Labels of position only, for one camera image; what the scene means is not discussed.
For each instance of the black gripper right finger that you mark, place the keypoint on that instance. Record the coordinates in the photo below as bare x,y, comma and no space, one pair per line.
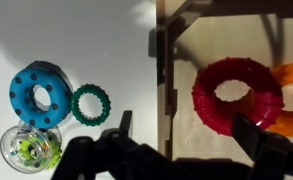
248,134

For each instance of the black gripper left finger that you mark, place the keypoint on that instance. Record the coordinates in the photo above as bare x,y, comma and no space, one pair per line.
126,122

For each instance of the wooden slatted tray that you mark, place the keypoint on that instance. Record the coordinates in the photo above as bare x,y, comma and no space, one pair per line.
182,73

